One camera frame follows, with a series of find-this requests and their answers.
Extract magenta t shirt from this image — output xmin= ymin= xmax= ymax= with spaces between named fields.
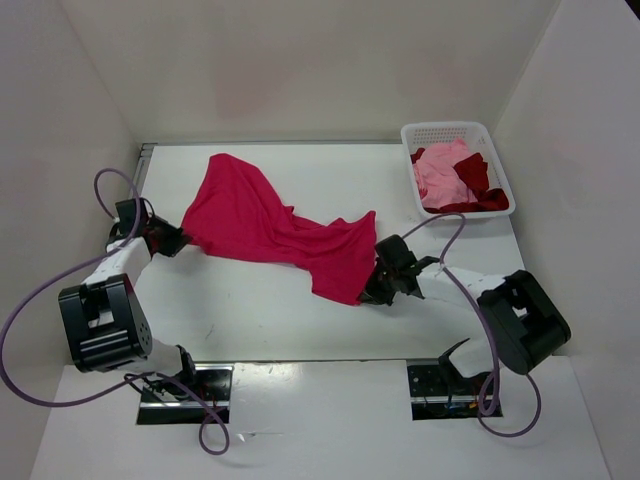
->
xmin=181 ymin=153 xmax=377 ymax=306

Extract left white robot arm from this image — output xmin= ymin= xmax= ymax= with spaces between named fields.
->
xmin=58 ymin=199 xmax=200 ymax=401

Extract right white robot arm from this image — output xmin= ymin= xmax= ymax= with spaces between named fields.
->
xmin=359 ymin=255 xmax=572 ymax=393

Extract light pink t shirt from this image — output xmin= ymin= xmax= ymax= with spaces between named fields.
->
xmin=411 ymin=138 xmax=477 ymax=210

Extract white plastic basket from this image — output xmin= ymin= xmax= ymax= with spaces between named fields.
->
xmin=401 ymin=121 xmax=516 ymax=219

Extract dark red t shirt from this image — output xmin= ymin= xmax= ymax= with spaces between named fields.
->
xmin=423 ymin=153 xmax=510 ymax=214

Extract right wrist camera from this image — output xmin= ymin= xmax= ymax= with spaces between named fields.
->
xmin=375 ymin=234 xmax=417 ymax=271

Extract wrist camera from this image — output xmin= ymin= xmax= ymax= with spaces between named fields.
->
xmin=375 ymin=234 xmax=417 ymax=271
xmin=115 ymin=199 xmax=149 ymax=235

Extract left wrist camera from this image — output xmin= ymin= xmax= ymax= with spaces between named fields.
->
xmin=115 ymin=199 xmax=149 ymax=235

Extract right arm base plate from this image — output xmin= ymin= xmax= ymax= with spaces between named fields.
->
xmin=406 ymin=360 xmax=488 ymax=421

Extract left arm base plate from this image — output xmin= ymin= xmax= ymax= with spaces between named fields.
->
xmin=134 ymin=364 xmax=233 ymax=426

